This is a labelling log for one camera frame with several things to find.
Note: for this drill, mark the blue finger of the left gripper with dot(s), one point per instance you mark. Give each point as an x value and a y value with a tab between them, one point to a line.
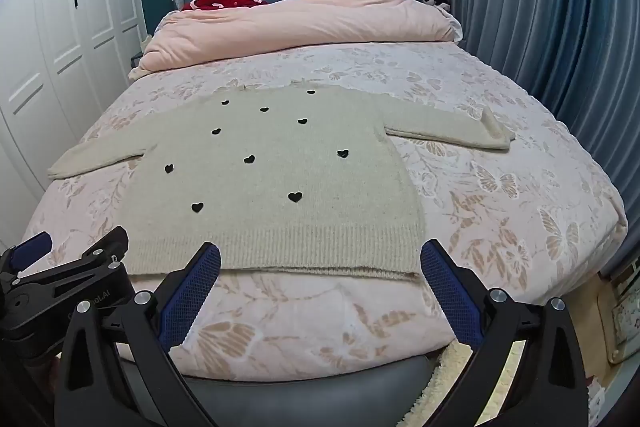
20	257

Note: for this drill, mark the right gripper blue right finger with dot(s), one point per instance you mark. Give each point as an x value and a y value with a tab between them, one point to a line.
446	281

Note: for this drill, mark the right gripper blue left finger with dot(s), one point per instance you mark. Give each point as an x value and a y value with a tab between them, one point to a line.
182	294

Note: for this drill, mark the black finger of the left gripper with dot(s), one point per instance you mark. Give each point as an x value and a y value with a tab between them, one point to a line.
108	252

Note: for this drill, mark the beige sweater with black hearts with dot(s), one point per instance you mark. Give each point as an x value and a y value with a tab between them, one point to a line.
303	178

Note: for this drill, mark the cream fleece sleeve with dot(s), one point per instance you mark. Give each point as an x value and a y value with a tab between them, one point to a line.
449	366

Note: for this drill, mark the pink floral bedspread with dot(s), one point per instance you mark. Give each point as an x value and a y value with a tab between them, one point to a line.
536	219

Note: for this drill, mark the white wardrobe with red stickers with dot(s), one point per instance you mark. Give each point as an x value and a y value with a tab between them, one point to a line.
63	62

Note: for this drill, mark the pink folded duvet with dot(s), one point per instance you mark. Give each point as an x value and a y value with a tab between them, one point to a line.
188	38

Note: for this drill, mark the blue-grey curtain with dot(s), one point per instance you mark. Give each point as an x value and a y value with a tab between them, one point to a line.
580	58

